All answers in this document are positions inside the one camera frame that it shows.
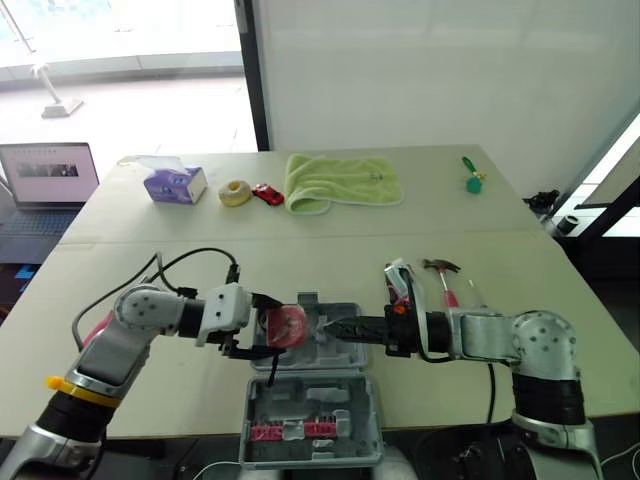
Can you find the purple tissue box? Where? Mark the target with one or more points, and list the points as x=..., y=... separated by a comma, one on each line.
x=172, y=187

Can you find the red toy car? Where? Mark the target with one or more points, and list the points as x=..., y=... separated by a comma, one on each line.
x=267, y=194

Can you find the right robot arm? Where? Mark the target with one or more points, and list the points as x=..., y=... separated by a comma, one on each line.
x=540, y=345

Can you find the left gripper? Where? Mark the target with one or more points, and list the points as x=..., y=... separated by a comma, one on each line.
x=256, y=320

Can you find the black cylinder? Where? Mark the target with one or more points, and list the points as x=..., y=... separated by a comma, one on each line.
x=568, y=224

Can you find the black device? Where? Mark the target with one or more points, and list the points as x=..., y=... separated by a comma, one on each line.
x=542, y=199

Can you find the green towel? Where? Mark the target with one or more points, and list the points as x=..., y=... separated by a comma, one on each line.
x=345, y=182

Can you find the white stand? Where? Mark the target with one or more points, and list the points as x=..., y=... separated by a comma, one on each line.
x=57, y=102

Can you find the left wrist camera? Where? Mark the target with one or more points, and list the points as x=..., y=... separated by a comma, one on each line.
x=227, y=307

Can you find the pale yellow tape roll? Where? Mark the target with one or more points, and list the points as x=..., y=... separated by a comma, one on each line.
x=235, y=193

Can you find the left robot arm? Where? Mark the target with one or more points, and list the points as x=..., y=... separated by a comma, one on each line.
x=115, y=345

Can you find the grey tool case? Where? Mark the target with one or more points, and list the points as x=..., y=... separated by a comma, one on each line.
x=310, y=400

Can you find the red tape measure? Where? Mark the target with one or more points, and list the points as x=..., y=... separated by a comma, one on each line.
x=286, y=326

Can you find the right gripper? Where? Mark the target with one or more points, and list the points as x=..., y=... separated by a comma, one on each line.
x=404, y=332

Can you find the open laptop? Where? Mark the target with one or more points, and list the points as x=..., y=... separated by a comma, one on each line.
x=47, y=195

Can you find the green key tag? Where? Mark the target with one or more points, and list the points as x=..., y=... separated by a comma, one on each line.
x=473, y=184

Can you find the pink bit strip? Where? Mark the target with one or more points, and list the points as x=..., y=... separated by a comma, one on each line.
x=266, y=433
x=319, y=429

